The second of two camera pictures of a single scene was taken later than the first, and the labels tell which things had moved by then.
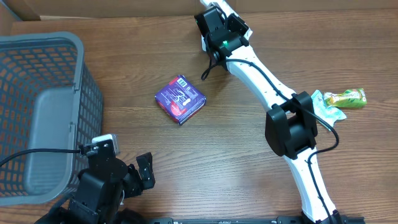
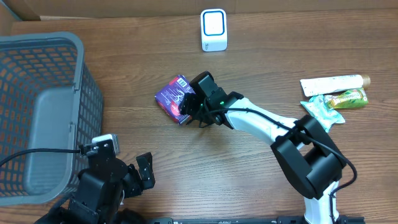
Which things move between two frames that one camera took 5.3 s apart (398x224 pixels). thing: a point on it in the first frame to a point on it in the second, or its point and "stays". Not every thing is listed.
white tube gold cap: x=222 y=5 to x=334 y=84
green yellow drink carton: x=349 y=98 stays
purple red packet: x=180 y=99 stays
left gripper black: x=137 y=178 stays
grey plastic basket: x=49 y=99 stays
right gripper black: x=204 y=21 to x=189 y=106
